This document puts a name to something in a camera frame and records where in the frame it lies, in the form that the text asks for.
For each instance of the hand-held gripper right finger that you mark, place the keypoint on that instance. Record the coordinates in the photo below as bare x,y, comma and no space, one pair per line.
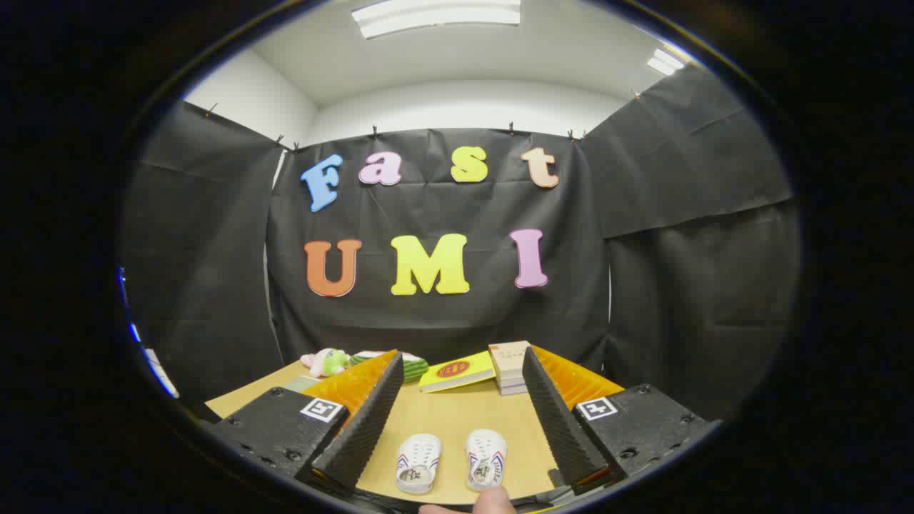
560,428

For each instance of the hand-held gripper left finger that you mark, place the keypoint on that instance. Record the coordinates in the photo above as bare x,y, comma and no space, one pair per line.
364,428

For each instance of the white canvas shoe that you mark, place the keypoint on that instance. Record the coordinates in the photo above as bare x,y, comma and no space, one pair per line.
485,457
418,462

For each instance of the white paperback book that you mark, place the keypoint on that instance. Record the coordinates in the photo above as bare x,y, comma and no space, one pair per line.
513,391
510,383

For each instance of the pink and green plush toy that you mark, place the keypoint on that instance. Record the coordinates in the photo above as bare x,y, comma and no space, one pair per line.
330,363

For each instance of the watermelon slice plush toy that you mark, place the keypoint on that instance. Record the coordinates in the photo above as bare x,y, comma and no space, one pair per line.
415,369

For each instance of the tan cover book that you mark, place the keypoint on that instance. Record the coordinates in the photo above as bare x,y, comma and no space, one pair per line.
508,355

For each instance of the yellow book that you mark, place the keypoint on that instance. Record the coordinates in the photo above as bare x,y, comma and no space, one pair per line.
457,371

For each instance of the black backdrop cloth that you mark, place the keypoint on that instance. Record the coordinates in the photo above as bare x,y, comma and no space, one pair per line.
443,328

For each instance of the small ceiling light panel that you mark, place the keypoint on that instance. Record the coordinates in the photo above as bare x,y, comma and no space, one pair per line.
664,63

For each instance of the large ceiling light panel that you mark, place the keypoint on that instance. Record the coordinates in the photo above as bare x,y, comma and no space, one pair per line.
435,16

